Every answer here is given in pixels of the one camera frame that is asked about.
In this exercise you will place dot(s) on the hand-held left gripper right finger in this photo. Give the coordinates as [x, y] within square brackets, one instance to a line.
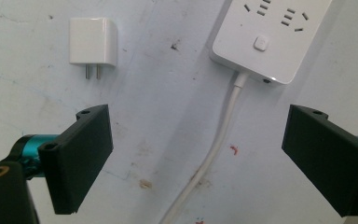
[326, 155]

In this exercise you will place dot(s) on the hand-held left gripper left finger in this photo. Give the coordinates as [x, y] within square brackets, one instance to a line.
[74, 161]

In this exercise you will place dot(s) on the white plug charger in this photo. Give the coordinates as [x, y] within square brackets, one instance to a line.
[92, 42]

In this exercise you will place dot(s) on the white power strip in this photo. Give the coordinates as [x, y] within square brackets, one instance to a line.
[267, 40]

